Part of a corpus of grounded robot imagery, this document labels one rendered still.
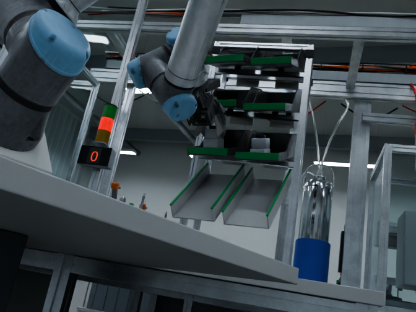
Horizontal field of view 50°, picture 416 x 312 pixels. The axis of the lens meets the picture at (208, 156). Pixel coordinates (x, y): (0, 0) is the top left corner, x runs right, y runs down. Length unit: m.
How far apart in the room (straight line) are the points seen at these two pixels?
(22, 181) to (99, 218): 0.10
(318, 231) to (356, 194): 0.47
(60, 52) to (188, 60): 0.29
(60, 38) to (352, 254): 1.90
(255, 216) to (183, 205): 0.22
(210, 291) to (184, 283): 0.07
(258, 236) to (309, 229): 10.17
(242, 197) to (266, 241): 10.80
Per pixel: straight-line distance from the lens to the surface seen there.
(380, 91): 2.66
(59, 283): 1.20
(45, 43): 0.82
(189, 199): 1.36
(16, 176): 0.45
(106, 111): 1.70
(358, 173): 2.50
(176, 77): 1.00
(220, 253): 0.64
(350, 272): 2.38
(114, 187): 1.37
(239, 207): 1.31
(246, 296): 1.05
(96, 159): 1.64
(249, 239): 12.26
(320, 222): 2.08
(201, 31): 0.95
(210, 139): 1.32
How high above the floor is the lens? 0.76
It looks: 19 degrees up
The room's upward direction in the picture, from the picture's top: 10 degrees clockwise
